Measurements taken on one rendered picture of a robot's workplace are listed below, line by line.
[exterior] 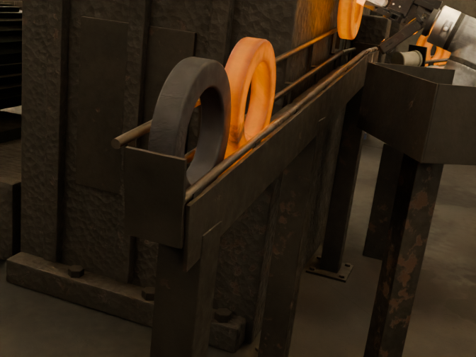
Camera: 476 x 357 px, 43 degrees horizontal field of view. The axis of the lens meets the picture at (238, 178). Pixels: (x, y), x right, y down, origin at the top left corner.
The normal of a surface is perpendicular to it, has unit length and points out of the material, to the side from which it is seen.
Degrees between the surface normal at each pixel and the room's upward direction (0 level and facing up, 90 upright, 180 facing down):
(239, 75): 58
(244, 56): 38
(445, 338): 0
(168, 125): 74
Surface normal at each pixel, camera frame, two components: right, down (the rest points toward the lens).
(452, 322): 0.11, -0.95
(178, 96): -0.18, -0.40
